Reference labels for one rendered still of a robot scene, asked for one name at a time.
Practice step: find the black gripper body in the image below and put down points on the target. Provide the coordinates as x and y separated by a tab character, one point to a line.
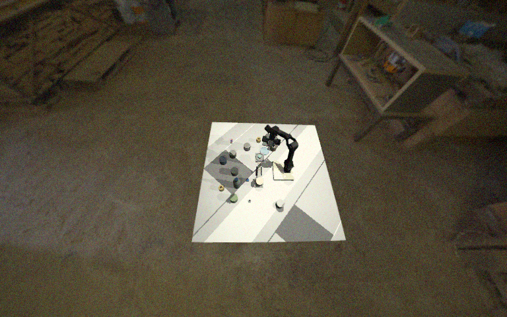
277	141

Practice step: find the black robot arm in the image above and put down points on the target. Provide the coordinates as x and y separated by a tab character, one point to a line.
275	131

